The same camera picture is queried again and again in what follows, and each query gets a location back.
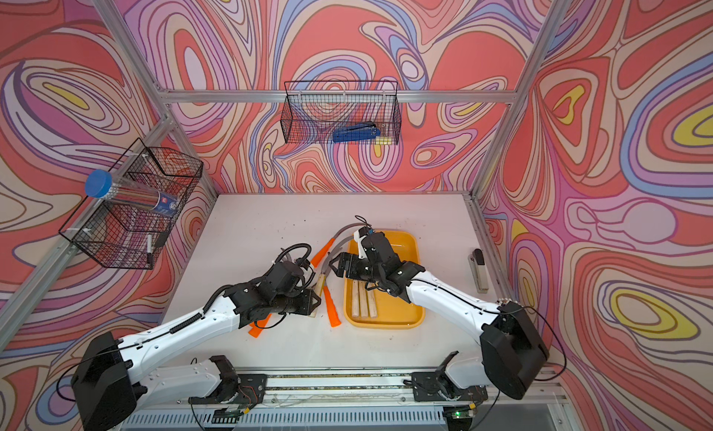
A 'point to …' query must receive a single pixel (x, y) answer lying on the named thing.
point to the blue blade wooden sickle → (372, 302)
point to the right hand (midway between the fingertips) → (340, 273)
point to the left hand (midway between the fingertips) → (322, 303)
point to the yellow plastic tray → (393, 311)
